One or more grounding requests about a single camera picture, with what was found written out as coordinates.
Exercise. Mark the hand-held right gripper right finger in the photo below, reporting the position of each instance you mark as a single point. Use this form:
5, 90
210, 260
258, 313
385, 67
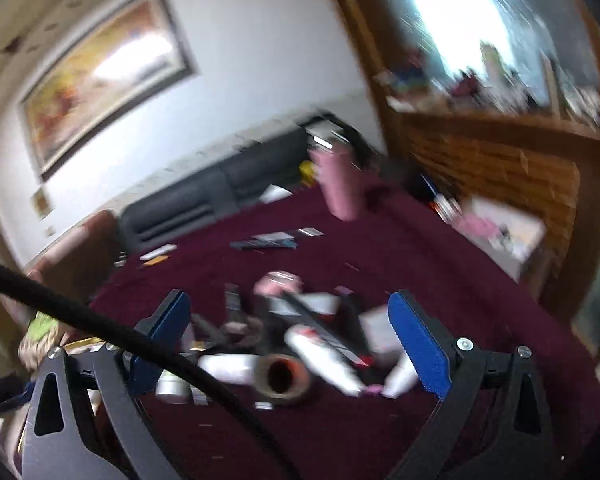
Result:
420, 345

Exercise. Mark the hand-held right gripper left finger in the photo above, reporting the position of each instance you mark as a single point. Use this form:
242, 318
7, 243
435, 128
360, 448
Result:
167, 325

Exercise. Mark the white spray bottle red label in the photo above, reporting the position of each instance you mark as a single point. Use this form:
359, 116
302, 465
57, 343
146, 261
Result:
320, 355

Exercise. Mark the white plastic tube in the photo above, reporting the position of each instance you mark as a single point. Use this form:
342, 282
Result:
400, 375

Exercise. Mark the white pink carton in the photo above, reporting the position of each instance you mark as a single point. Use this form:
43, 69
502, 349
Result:
380, 325

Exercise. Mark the orange pencil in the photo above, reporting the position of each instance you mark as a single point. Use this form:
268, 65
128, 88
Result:
154, 260

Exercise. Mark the black flat strip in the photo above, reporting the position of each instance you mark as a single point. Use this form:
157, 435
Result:
352, 320

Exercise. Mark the white plastic bottle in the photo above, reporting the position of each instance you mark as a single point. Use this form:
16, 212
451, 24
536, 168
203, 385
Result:
230, 367

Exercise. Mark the brown tape roll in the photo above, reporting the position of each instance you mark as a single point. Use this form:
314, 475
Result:
265, 377

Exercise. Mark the brown chair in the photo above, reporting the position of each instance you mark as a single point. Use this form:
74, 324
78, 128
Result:
80, 255

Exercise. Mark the pink fluffy puff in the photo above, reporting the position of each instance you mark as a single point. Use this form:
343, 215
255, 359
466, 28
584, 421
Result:
277, 282

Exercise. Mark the black pen teal cap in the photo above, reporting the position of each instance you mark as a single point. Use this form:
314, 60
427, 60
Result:
265, 244

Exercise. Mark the dark grey sofa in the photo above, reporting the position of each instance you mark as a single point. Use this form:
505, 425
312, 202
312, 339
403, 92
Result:
190, 200

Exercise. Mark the white storage box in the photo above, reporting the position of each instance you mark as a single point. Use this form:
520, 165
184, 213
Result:
515, 230

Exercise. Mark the black white pen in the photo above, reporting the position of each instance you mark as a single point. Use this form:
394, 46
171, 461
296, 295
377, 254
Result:
290, 234

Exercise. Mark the pink tumbler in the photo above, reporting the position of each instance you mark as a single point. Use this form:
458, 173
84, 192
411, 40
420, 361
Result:
340, 185

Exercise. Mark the wooden cabinet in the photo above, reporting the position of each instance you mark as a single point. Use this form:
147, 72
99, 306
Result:
505, 160

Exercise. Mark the small yellow object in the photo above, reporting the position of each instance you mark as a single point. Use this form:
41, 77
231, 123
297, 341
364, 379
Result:
307, 172

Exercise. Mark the framed painting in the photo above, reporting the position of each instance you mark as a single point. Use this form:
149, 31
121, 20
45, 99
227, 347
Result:
105, 80

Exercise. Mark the small wall picture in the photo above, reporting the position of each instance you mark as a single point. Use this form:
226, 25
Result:
41, 202

